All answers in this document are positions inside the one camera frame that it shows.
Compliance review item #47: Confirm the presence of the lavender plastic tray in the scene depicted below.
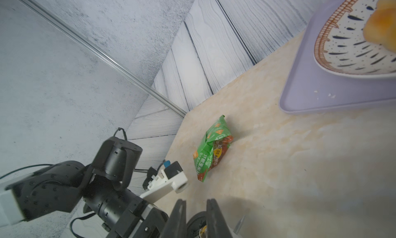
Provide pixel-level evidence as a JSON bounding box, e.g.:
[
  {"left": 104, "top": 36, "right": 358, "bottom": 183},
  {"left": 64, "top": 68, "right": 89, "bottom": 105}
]
[{"left": 278, "top": 0, "right": 396, "bottom": 114}]

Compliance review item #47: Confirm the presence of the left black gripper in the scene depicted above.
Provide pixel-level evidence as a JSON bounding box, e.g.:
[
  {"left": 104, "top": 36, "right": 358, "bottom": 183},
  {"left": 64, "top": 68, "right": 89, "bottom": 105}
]
[{"left": 83, "top": 179, "right": 168, "bottom": 238}]

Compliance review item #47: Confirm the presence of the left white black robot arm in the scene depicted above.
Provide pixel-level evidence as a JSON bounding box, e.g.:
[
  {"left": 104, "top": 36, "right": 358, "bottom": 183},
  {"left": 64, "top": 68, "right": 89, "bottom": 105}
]
[{"left": 1, "top": 137, "right": 169, "bottom": 238}]

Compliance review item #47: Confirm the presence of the white twin-bell alarm clock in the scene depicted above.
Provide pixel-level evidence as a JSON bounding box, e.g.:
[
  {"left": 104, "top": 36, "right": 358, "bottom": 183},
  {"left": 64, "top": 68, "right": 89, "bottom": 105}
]
[{"left": 187, "top": 211, "right": 245, "bottom": 238}]

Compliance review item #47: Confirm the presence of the patterned white plate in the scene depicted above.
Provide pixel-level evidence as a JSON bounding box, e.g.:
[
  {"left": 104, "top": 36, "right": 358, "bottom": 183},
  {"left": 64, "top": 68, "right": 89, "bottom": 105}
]
[{"left": 313, "top": 0, "right": 396, "bottom": 79}]

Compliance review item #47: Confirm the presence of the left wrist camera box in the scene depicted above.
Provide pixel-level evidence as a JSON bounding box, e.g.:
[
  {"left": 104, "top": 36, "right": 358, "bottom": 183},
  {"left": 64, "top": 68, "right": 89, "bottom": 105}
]
[{"left": 140, "top": 161, "right": 189, "bottom": 204}]

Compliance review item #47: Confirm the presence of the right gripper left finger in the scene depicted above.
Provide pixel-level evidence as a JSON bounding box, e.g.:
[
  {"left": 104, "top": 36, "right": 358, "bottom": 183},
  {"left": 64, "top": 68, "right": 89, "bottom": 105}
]
[{"left": 160, "top": 199, "right": 187, "bottom": 238}]

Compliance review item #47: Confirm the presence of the yellow food on plate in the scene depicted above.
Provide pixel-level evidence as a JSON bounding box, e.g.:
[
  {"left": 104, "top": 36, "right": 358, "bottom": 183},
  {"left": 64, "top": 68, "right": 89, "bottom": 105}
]
[{"left": 363, "top": 0, "right": 396, "bottom": 53}]

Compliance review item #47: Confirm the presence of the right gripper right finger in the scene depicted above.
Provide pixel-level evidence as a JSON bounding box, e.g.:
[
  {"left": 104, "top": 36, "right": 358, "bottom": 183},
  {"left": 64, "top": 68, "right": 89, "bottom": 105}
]
[{"left": 206, "top": 199, "right": 232, "bottom": 238}]

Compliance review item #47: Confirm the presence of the small green snack packet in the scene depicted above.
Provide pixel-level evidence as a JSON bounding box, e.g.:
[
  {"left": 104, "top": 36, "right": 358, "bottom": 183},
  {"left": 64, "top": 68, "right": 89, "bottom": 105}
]
[{"left": 193, "top": 115, "right": 234, "bottom": 182}]

